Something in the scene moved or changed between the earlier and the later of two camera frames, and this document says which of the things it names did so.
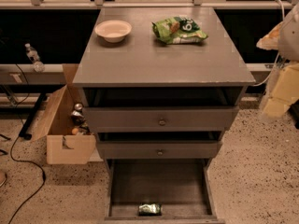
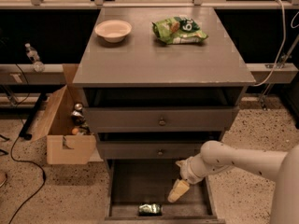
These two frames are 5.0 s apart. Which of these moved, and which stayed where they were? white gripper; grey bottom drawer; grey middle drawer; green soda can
Moved: white gripper
Stayed: grey bottom drawer; grey middle drawer; green soda can
